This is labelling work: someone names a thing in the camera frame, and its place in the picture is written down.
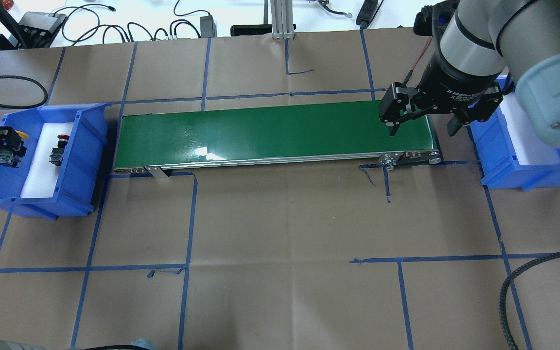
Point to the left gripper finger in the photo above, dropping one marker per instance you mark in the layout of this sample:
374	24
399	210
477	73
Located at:
12	149

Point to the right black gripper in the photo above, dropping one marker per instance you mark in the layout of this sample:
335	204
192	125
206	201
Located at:
450	85

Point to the yellow push button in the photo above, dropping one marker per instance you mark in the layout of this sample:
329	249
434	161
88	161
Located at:
12	149

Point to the red push button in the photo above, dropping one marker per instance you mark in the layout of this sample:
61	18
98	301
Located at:
56	156

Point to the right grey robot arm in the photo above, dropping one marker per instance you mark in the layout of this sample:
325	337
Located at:
474	41

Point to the white foam pad left bin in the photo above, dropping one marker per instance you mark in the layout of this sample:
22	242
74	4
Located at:
42	176

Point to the white foam pad bin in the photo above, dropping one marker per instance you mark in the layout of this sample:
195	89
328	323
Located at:
42	176
528	147

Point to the left blue plastic bin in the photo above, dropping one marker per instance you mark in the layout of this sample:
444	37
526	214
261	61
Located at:
78	172

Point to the blue plastic bin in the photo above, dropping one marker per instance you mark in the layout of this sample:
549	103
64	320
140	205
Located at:
78	172
510	153

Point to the right blue plastic bin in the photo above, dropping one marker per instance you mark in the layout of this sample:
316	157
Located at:
510	153

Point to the green conveyor belt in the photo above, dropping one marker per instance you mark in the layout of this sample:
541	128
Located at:
270	135

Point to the white foam pad right bin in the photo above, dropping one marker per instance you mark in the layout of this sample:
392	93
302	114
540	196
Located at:
528	147

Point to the black power adapter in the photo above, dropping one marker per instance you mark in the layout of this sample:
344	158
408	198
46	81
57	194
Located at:
207	27

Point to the aluminium profile post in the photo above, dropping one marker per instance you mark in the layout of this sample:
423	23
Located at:
282	19

